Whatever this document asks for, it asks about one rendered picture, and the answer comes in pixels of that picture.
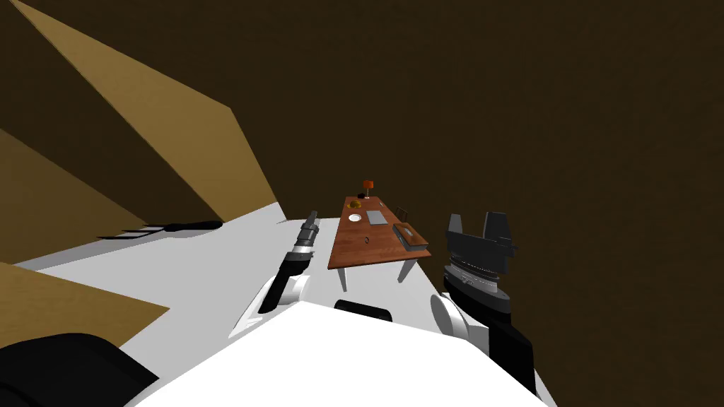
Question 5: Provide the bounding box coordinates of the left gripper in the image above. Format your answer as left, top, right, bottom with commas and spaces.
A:
297, 211, 322, 254

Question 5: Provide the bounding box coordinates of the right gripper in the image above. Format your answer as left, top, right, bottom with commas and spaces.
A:
445, 211, 519, 273

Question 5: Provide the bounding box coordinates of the brown wooden table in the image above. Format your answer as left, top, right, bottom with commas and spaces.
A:
327, 179, 433, 293

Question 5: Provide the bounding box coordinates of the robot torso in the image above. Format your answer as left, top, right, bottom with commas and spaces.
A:
124, 299, 551, 407

